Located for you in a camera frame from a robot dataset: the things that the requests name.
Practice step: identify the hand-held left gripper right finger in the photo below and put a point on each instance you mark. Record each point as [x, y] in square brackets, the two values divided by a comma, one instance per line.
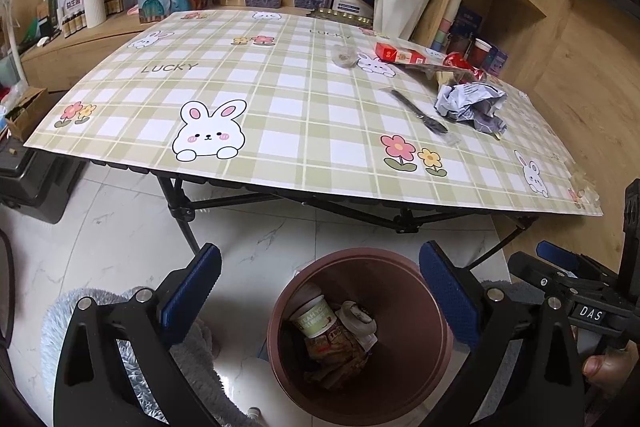
[447, 292]

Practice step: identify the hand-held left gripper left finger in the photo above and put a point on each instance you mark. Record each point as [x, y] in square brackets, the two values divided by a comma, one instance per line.
[192, 289]

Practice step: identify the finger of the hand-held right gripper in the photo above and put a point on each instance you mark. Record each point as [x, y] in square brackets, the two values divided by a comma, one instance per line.
[530, 267]
[555, 253]

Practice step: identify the brown plastic waste bin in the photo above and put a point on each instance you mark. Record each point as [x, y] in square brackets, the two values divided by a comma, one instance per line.
[410, 357]

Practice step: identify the green white yoghurt cup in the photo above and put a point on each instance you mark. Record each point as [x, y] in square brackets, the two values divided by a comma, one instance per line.
[312, 319]

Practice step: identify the red brown paper bag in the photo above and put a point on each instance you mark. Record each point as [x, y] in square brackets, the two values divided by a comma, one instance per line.
[335, 357]

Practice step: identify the white grey paper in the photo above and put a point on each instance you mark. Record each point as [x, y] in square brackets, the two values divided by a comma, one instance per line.
[470, 107]

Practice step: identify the crushed red soda can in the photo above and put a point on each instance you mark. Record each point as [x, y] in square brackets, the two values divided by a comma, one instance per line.
[462, 64]

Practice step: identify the clear plastic wrapper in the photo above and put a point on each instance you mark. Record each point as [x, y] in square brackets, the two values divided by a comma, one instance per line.
[425, 69]

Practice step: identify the red white carton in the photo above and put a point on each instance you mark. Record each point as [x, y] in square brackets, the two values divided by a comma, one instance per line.
[397, 53]

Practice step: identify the person's right hand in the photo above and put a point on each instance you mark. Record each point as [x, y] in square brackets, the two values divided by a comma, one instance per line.
[607, 367]

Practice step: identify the pile of clear plastic pieces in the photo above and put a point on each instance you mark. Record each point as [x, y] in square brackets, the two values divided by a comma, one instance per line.
[585, 192]

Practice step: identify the black storage case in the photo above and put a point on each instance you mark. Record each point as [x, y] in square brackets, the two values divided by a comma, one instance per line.
[35, 187]

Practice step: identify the small purple blue box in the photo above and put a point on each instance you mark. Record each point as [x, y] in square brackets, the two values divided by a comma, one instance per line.
[496, 59]

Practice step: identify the plaid bunny tablecloth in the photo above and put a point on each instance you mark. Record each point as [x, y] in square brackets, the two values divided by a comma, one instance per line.
[300, 107]

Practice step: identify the red cup white rim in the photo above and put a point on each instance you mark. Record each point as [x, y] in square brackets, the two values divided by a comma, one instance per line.
[479, 54]

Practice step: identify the brown glass cup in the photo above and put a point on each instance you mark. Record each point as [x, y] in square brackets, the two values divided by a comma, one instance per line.
[456, 47]

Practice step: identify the open cardboard box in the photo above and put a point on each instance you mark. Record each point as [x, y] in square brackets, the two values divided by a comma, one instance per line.
[27, 114]

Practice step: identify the dark blue picture box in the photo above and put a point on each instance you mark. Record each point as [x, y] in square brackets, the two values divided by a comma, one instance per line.
[470, 22]

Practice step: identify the stack of pastel paper cups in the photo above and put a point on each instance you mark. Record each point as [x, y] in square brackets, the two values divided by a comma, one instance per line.
[445, 22]

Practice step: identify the low wooden cabinet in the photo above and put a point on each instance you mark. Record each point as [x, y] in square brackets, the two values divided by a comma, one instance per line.
[75, 57]

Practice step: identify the row of small brown bottles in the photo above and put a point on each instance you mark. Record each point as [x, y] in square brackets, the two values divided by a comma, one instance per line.
[72, 24]

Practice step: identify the green gold tray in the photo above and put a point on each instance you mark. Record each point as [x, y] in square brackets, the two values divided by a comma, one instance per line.
[340, 17]

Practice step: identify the small paper gift bag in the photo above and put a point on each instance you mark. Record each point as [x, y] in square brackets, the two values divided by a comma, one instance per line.
[49, 14]

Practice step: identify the black folding table frame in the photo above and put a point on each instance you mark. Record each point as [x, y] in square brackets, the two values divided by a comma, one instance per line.
[300, 202]

